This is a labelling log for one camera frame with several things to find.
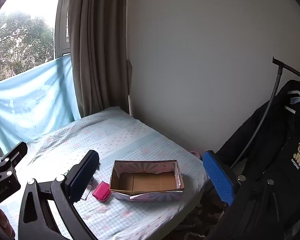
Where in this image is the white clothes hanger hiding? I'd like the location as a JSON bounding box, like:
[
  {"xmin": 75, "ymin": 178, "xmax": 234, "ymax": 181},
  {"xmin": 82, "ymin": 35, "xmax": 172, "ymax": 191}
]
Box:
[{"xmin": 284, "ymin": 90, "xmax": 300, "ymax": 115}]

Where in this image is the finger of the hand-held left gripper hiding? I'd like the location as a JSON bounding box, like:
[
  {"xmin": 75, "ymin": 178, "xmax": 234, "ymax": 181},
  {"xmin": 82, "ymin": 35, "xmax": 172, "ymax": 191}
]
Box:
[{"xmin": 0, "ymin": 141, "xmax": 28, "ymax": 180}]

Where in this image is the light blue hanging cloth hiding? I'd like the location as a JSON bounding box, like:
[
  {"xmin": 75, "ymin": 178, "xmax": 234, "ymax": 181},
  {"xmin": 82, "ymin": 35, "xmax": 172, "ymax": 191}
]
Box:
[{"xmin": 0, "ymin": 55, "xmax": 82, "ymax": 148}]

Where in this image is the grey-brown curtain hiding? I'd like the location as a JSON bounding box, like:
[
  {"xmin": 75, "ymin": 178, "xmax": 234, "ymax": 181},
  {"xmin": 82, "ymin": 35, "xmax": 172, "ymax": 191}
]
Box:
[{"xmin": 67, "ymin": 0, "xmax": 133, "ymax": 119}]

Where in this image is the pink pouch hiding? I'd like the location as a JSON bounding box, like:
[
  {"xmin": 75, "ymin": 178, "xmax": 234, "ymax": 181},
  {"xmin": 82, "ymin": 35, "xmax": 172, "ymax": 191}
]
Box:
[{"xmin": 92, "ymin": 181, "xmax": 112, "ymax": 202}]

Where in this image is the bed with checked sheet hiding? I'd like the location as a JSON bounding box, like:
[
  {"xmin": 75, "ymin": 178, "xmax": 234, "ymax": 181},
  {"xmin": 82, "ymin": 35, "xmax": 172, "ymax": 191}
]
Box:
[{"xmin": 0, "ymin": 106, "xmax": 210, "ymax": 240}]

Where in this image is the black jacket with dog print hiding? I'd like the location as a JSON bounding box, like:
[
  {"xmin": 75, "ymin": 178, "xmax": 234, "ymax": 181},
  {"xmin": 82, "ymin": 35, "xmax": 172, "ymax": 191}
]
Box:
[{"xmin": 215, "ymin": 80, "xmax": 300, "ymax": 240}]

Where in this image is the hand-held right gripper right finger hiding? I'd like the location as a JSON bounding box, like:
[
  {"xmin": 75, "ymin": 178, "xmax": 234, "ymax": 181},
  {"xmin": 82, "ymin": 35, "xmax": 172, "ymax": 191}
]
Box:
[{"xmin": 202, "ymin": 150, "xmax": 283, "ymax": 240}]

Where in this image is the person's left hand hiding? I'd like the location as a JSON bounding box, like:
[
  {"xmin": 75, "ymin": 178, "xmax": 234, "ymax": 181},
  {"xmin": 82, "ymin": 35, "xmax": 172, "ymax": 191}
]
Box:
[{"xmin": 0, "ymin": 205, "xmax": 16, "ymax": 239}]

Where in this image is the window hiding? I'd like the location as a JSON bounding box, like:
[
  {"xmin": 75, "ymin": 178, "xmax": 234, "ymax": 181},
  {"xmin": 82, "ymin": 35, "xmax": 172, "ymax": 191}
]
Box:
[{"xmin": 0, "ymin": 0, "xmax": 73, "ymax": 85}]

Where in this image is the black clothes rack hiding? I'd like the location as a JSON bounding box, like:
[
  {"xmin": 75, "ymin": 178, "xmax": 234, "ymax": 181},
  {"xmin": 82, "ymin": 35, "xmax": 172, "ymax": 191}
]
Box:
[{"xmin": 230, "ymin": 57, "xmax": 300, "ymax": 170}]

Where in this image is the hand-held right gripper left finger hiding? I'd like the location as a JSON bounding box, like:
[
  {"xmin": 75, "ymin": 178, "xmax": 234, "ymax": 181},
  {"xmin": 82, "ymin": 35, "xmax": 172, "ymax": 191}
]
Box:
[{"xmin": 18, "ymin": 150, "xmax": 100, "ymax": 240}]

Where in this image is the patterned cardboard box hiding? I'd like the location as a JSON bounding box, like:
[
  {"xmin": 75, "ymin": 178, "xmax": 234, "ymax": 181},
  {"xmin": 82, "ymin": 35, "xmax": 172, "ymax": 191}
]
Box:
[{"xmin": 109, "ymin": 159, "xmax": 185, "ymax": 202}]

